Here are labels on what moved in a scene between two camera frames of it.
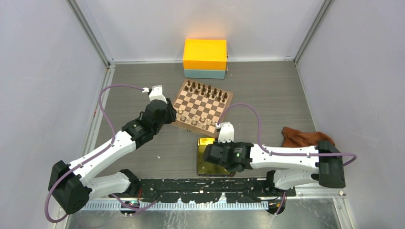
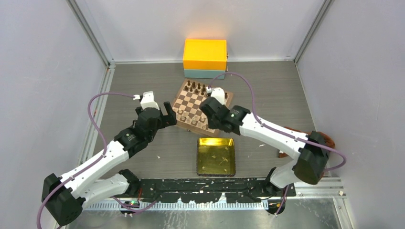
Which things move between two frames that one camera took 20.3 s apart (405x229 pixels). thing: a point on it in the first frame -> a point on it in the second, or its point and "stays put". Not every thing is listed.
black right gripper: [221, 143] -> [211, 124]
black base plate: [190, 190] stays put
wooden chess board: [200, 108] stays put
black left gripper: [172, 112] stays put
